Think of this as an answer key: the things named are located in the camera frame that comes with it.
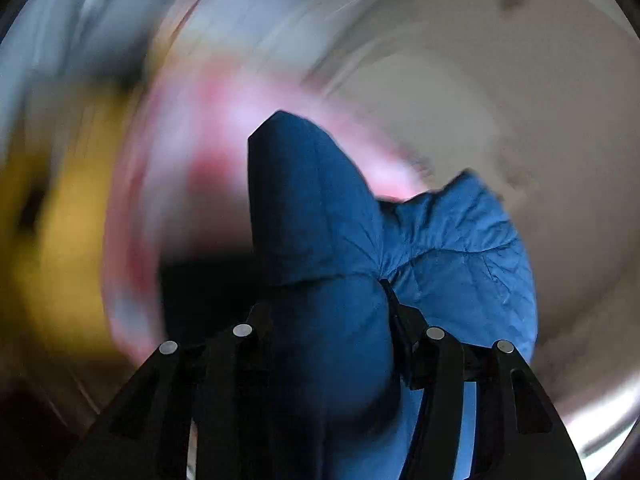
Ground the blue quilted jacket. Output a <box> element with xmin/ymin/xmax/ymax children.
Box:
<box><xmin>247</xmin><ymin>111</ymin><xmax>540</xmax><ymax>480</ymax></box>

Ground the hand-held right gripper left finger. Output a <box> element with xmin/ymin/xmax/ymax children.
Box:
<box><xmin>59</xmin><ymin>302</ymin><xmax>281</xmax><ymax>480</ymax></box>

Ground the pink checkered bed sheet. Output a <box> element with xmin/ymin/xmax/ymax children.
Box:
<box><xmin>102</xmin><ymin>55</ymin><xmax>426</xmax><ymax>356</ymax></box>

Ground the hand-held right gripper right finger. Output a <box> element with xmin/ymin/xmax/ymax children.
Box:
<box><xmin>379</xmin><ymin>279</ymin><xmax>587</xmax><ymax>480</ymax></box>

